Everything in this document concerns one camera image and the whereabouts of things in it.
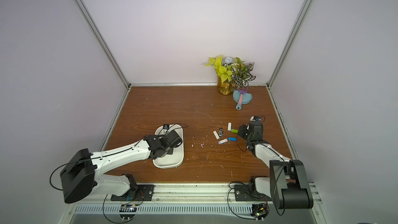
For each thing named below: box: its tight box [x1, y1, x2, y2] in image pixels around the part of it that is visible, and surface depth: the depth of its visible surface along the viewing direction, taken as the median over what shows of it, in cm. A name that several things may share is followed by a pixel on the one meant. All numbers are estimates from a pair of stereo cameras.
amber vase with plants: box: [205, 54, 257, 96], surface depth 98 cm
